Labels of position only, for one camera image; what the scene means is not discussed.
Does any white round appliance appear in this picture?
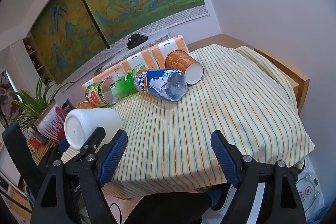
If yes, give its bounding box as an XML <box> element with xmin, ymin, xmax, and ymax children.
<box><xmin>296</xmin><ymin>156</ymin><xmax>325</xmax><ymax>223</ymax></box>

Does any orange paper cup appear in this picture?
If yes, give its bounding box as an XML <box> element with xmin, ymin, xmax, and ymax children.
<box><xmin>76</xmin><ymin>101</ymin><xmax>96</xmax><ymax>109</ymax></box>
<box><xmin>165</xmin><ymin>50</ymin><xmax>204</xmax><ymax>85</ymax></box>

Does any white plastic cup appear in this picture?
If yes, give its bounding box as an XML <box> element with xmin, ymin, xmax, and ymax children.
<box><xmin>64</xmin><ymin>108</ymin><xmax>123</xmax><ymax>151</ymax></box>

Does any green spider plant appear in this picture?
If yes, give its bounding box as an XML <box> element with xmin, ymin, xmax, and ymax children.
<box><xmin>12</xmin><ymin>75</ymin><xmax>74</xmax><ymax>130</ymax></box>

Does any wooden wall shelf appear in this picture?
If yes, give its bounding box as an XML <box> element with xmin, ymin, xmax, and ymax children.
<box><xmin>23</xmin><ymin>35</ymin><xmax>52</xmax><ymax>81</ymax></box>

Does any wooden slatted stand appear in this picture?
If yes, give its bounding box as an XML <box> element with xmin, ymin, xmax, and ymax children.
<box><xmin>27</xmin><ymin>136</ymin><xmax>59</xmax><ymax>164</ymax></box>

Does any blue Arctic Ocean bottle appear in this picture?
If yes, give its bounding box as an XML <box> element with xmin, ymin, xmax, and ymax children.
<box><xmin>134</xmin><ymin>69</ymin><xmax>188</xmax><ymax>102</ymax></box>

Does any black teapot set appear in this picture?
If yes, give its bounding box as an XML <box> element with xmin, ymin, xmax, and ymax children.
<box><xmin>126</xmin><ymin>33</ymin><xmax>148</xmax><ymax>50</ymax></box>

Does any orange tissue pack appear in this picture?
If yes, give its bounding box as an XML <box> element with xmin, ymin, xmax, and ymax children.
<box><xmin>121</xmin><ymin>48</ymin><xmax>158</xmax><ymax>73</ymax></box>
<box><xmin>151</xmin><ymin>35</ymin><xmax>190</xmax><ymax>69</ymax></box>
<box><xmin>81</xmin><ymin>65</ymin><xmax>125</xmax><ymax>92</ymax></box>

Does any orange paper cup left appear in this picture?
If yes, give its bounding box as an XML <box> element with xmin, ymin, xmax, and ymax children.
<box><xmin>76</xmin><ymin>101</ymin><xmax>96</xmax><ymax>109</ymax></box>

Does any striped yellow tablecloth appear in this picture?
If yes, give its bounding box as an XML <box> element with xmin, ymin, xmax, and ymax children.
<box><xmin>104</xmin><ymin>44</ymin><xmax>314</xmax><ymax>198</ymax></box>

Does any ink painting wall scroll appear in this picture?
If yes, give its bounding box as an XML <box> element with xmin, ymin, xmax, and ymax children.
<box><xmin>1</xmin><ymin>71</ymin><xmax>19</xmax><ymax>128</ymax></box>

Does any orange paper cup right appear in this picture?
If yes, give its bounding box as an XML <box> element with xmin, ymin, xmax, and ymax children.
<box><xmin>165</xmin><ymin>50</ymin><xmax>204</xmax><ymax>85</ymax></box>

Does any white red ceramic plant pot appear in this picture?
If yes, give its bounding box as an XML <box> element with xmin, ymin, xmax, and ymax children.
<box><xmin>34</xmin><ymin>101</ymin><xmax>66</xmax><ymax>141</ymax></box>

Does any green grapefruit drink bottle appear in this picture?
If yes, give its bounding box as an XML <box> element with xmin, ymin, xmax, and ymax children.
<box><xmin>85</xmin><ymin>65</ymin><xmax>147</xmax><ymax>107</ymax></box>

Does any green landscape painting left panel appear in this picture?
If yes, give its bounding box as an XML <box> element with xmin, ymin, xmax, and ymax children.
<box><xmin>31</xmin><ymin>0</ymin><xmax>106</xmax><ymax>84</ymax></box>

